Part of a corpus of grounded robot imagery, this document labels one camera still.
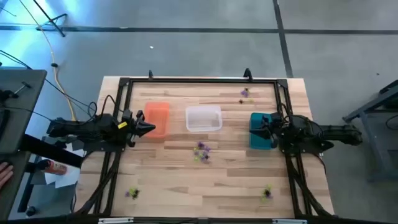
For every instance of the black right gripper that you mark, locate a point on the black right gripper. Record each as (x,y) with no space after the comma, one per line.
(275,126)

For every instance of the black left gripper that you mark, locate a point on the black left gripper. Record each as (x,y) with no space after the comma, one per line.
(129,124)

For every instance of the clear plastic bin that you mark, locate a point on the clear plastic bin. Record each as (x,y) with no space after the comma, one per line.
(203,119)

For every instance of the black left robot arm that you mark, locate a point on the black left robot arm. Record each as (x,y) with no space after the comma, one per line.
(77,127)

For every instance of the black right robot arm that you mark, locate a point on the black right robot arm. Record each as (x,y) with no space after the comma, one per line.
(335,132)

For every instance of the teal plastic bin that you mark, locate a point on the teal plastic bin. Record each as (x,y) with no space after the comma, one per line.
(259,143)

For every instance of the orange plastic bin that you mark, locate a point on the orange plastic bin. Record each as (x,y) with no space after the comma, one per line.
(157,115)

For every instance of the yellow tape tag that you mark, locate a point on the yellow tape tag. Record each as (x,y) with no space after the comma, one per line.
(122,125)

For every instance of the white paper sheet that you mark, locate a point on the white paper sheet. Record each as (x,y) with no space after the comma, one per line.
(78,152)
(63,180)

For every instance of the black desk crossbar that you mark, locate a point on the black desk crossbar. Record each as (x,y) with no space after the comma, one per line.
(53,152)

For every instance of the orange spray can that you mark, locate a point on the orange spray can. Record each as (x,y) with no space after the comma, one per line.
(56,168)

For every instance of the grey metal cart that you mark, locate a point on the grey metal cart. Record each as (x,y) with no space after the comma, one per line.
(367,107)

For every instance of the grey desk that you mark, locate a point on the grey desk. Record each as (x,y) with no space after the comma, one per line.
(28,124)

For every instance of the black tripod stand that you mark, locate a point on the black tripod stand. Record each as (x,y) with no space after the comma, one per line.
(52,21)

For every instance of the black round knob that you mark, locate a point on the black round knob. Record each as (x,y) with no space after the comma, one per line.
(31,211)

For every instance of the black clamp tool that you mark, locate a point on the black clamp tool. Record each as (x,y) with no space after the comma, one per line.
(6,95)

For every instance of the person's hand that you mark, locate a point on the person's hand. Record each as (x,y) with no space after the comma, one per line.
(4,174)

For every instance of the black frame clamp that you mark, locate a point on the black frame clamp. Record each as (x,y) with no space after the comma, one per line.
(248,74)
(150,74)

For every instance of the silver metal bracket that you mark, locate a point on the silver metal bracket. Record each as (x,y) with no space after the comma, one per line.
(289,221)
(115,220)

